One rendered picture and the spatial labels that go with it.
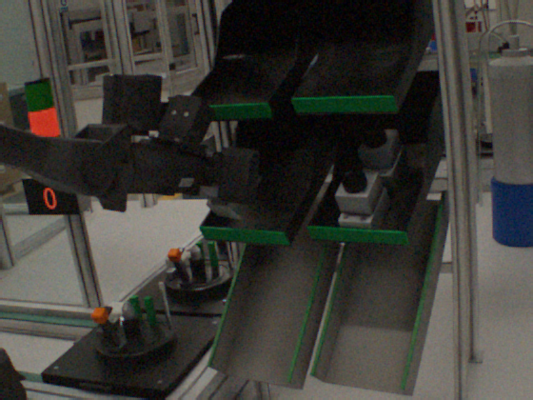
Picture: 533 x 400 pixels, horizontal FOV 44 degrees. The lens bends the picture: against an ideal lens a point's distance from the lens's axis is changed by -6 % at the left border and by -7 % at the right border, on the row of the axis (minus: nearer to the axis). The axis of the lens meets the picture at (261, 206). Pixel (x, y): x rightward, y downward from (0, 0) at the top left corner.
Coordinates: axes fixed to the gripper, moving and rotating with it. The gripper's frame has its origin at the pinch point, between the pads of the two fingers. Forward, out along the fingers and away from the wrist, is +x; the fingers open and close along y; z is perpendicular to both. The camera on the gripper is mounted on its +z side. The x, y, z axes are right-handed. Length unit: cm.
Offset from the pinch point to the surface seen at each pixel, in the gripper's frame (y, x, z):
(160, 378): 13.0, 5.1, -32.4
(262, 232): -5.1, 3.0, -7.2
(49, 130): 45.8, 5.8, 3.0
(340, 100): -15.2, 2.1, 9.6
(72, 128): 133, 77, 3
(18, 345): 56, 8, -40
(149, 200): 112, 96, -19
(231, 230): -0.6, 2.6, -7.7
